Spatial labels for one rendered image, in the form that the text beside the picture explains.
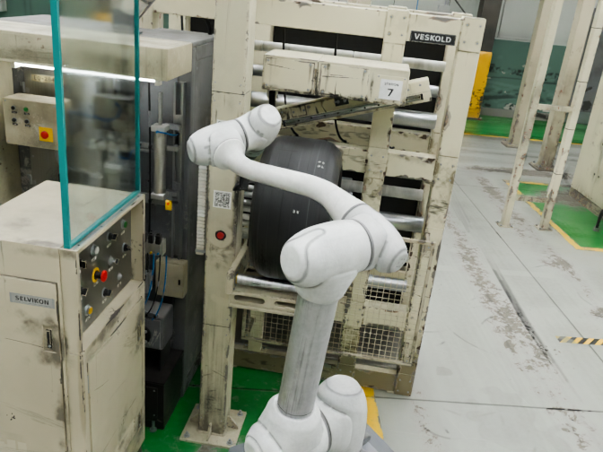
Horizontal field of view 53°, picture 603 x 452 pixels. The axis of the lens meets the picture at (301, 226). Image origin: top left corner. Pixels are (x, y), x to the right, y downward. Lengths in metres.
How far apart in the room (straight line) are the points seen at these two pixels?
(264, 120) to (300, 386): 0.75
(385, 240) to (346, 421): 0.60
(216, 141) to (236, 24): 0.71
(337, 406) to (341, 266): 0.55
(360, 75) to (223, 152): 0.99
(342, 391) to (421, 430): 1.58
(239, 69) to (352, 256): 1.17
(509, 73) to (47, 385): 11.03
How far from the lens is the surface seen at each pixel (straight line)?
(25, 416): 2.38
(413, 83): 2.71
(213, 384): 2.95
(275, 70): 2.60
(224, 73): 2.38
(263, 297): 2.53
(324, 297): 1.42
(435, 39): 2.87
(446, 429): 3.41
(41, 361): 2.20
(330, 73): 2.57
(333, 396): 1.81
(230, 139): 1.74
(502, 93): 12.39
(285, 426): 1.68
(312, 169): 2.29
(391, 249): 1.46
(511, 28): 12.34
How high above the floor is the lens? 2.09
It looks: 22 degrees down
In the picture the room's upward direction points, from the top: 6 degrees clockwise
